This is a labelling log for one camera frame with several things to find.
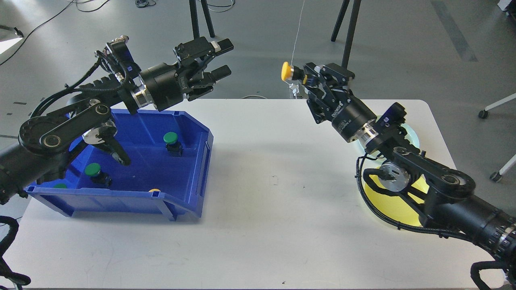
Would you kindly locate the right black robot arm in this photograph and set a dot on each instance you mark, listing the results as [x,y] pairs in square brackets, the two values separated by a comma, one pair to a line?
[442,197]

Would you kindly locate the blue plastic storage bin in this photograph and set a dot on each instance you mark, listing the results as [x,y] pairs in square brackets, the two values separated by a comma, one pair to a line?
[182,180]

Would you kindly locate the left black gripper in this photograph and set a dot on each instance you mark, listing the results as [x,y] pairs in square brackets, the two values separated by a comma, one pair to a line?
[160,85]

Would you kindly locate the green button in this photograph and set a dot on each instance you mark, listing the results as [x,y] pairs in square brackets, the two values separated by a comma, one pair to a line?
[97,175]
[173,145]

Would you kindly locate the yellow button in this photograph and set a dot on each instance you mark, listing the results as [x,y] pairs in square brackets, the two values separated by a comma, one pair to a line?
[290,72]

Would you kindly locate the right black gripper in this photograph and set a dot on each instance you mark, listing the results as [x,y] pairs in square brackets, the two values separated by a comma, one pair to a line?
[329,98]

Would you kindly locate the white power adapter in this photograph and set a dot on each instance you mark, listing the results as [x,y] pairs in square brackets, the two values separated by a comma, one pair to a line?
[298,91]

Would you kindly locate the yellow plate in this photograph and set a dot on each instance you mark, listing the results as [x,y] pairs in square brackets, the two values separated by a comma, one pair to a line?
[395,207]

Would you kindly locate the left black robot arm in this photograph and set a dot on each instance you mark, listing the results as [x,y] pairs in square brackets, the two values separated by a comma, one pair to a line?
[114,145]

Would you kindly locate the light green plate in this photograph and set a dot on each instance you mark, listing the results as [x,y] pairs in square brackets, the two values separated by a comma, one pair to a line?
[412,135]

